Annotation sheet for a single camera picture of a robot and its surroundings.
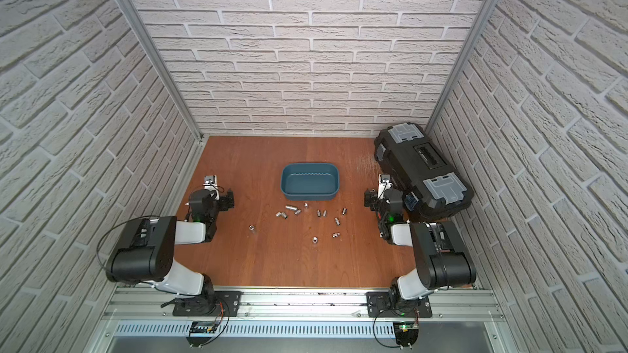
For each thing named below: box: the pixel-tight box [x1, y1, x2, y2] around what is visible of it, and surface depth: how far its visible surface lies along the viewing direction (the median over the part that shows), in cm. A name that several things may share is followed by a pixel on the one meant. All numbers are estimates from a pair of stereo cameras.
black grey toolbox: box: [373, 121, 475, 221], surface depth 89 cm
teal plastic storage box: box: [280, 162, 341, 202], surface depth 103 cm
